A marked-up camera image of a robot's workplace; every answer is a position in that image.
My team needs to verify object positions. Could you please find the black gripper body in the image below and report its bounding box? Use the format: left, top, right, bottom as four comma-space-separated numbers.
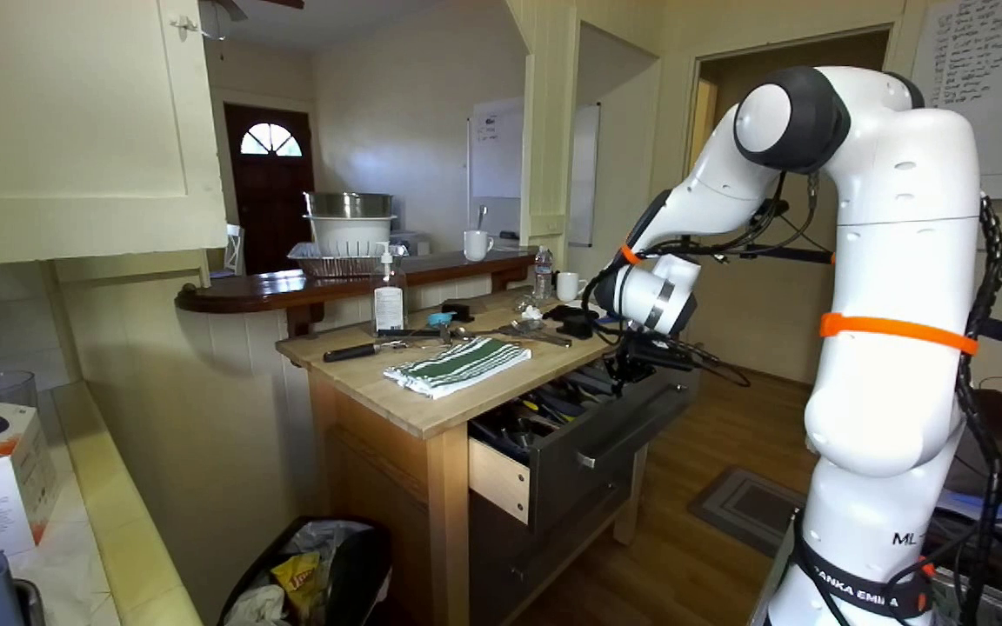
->
604, 332, 700, 378

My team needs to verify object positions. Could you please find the clear plastic bottle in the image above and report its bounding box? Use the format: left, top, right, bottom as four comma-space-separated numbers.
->
527, 246, 555, 314

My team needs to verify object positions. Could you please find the green striped white cloth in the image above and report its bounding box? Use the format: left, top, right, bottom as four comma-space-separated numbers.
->
381, 335, 536, 405

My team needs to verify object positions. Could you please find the white mug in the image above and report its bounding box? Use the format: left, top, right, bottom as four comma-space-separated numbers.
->
460, 225, 497, 265

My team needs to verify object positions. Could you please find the wooden kitchen island cabinet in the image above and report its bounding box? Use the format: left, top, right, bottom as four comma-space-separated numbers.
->
275, 288, 653, 626

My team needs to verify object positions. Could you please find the white soap pump bottle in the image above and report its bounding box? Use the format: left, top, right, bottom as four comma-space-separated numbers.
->
372, 245, 406, 339

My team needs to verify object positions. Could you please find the white dish rack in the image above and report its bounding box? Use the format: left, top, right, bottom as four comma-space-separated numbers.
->
300, 188, 402, 262

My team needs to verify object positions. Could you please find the dark wood bar counter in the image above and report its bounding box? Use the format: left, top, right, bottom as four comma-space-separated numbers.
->
169, 246, 536, 342

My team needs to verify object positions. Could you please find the black trash bin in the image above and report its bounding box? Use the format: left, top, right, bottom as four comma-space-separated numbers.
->
217, 515, 396, 626

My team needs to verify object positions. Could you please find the dark door with arched window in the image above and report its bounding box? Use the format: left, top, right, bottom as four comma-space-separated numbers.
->
221, 101, 320, 277

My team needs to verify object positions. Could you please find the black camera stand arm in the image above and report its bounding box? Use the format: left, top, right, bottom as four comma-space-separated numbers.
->
684, 236, 839, 267

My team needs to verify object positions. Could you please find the white wall board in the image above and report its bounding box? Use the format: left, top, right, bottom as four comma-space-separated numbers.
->
466, 99, 527, 205

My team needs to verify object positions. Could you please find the black handled knife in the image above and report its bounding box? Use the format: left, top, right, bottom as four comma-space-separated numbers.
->
320, 335, 412, 367

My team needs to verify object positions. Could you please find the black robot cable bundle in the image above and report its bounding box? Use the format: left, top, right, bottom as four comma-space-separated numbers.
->
948, 193, 1002, 626

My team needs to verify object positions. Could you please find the cream wall cabinet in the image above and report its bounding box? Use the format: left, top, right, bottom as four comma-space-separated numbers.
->
0, 0, 233, 273

